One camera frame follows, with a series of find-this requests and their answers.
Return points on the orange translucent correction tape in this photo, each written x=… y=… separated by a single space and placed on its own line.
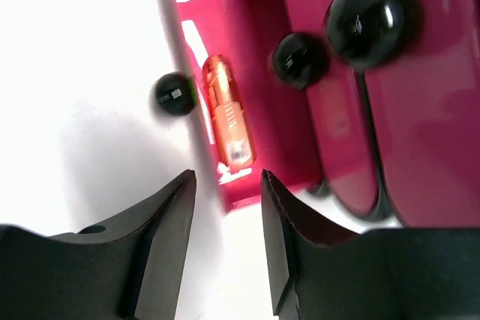
x=230 y=128

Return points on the pink drawer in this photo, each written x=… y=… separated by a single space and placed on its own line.
x=302 y=61
x=425 y=108
x=245 y=33

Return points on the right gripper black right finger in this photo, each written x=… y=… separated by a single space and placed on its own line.
x=320 y=270

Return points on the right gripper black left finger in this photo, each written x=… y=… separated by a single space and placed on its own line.
x=128 y=266

